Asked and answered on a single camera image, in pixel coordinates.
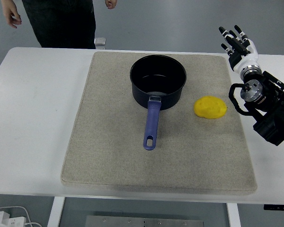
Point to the person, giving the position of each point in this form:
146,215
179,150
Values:
61,23

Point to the small metal floor box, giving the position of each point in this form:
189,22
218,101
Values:
100,42

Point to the white power strip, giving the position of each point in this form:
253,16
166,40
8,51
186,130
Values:
7,221

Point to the person's left hand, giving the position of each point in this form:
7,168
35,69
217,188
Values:
111,3

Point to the white table leg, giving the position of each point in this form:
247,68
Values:
55,212
233,216

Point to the beige fabric mat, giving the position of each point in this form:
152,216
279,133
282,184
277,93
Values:
113,142

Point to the person's right hand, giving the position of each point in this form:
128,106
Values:
10,14

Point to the person's hand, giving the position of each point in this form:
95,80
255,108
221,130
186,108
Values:
111,3
10,14

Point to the grey metal plate with screws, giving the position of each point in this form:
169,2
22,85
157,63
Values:
144,222

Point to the yellow potato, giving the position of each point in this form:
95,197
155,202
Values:
210,107

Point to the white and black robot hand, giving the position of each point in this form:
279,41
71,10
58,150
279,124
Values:
247,58

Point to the black table control panel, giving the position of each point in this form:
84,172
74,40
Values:
278,207

